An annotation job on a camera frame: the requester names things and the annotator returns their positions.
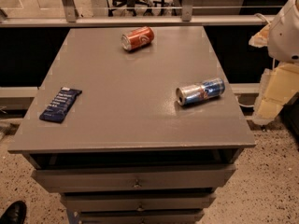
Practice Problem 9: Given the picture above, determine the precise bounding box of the orange soda can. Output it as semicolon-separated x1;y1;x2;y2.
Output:
121;26;154;51

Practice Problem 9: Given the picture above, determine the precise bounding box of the grey drawer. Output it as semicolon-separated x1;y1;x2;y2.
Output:
61;192;216;212
32;164;235;193
79;209;204;224

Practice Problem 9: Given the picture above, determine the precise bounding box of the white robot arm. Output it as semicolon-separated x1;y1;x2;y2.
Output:
249;0;299;125

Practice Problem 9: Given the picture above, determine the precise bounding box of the middle grey drawer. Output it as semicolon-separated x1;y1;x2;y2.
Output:
61;192;216;212

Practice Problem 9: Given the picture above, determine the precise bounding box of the top grey drawer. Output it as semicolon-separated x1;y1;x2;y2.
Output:
32;164;235;193

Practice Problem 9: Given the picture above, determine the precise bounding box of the black leather shoe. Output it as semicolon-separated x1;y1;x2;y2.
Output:
0;201;27;224

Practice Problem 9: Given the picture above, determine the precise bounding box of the dark blue snack bar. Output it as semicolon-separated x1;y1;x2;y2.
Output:
39;87;82;123

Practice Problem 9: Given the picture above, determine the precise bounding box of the metal railing frame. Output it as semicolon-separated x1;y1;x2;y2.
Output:
0;0;274;28

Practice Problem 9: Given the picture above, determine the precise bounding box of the bottom grey drawer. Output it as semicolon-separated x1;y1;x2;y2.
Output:
79;209;204;224

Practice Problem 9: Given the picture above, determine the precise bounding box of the blue silver redbull can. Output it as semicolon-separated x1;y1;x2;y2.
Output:
176;77;225;105

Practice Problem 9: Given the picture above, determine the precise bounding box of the black office chair base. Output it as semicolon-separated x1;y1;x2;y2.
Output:
107;0;173;17

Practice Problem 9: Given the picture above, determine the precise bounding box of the grey drawer cabinet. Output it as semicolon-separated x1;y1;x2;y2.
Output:
7;25;257;224

